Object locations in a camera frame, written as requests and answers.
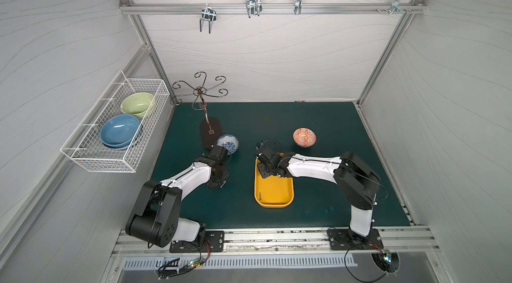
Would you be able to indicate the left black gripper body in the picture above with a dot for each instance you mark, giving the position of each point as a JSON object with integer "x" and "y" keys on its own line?
{"x": 218, "y": 175}

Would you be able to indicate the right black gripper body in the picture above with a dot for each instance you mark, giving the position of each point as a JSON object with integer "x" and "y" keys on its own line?
{"x": 264, "y": 163}

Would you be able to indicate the yellow plastic storage box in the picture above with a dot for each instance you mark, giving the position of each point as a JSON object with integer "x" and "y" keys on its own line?
{"x": 276, "y": 192}

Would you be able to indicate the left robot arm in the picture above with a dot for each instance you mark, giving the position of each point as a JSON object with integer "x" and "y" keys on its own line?
{"x": 155, "y": 217}

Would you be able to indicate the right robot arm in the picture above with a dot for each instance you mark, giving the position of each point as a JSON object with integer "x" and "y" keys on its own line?
{"x": 356, "y": 180}

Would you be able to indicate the blue white floral bowl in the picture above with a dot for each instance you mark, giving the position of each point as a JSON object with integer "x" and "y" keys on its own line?
{"x": 229, "y": 142}

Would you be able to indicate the metal mug tree stand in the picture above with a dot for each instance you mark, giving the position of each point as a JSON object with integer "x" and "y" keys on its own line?
{"x": 210, "y": 129}

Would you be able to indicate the green mat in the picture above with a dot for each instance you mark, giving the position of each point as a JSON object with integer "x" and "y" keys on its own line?
{"x": 317, "y": 203}

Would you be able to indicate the red white patterned bowl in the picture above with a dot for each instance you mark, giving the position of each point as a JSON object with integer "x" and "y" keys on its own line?
{"x": 304, "y": 137}

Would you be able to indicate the green ceramic bowl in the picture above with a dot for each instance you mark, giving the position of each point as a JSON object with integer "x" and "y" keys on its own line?
{"x": 140, "y": 105}

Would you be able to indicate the blue ceramic plate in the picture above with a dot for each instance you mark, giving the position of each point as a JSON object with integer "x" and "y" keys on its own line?
{"x": 119, "y": 131}

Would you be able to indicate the double prong metal hook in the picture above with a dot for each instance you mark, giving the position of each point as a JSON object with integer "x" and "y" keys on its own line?
{"x": 208, "y": 17}

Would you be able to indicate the small metal hook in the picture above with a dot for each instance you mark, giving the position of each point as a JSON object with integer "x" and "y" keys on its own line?
{"x": 297, "y": 7}

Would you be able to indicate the looped metal hook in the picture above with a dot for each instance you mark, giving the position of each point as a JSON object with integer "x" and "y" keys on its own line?
{"x": 253, "y": 7}

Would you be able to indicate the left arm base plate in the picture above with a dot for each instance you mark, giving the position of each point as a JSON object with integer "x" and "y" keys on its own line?
{"x": 206, "y": 241}

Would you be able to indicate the aluminium front rail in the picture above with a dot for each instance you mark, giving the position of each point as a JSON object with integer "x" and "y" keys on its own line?
{"x": 268, "y": 241}

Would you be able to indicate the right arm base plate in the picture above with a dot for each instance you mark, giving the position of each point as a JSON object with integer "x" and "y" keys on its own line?
{"x": 343, "y": 239}

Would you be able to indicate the white wire basket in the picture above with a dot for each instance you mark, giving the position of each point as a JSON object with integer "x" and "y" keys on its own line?
{"x": 85, "y": 148}

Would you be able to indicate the white vented cable duct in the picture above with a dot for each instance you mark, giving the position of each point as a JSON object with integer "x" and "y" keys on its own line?
{"x": 245, "y": 261}

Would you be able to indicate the aluminium cross rail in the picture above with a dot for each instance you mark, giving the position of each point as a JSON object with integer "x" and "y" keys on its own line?
{"x": 268, "y": 9}

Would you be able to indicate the metal hook bracket right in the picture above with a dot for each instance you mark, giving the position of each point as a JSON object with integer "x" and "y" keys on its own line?
{"x": 394, "y": 8}

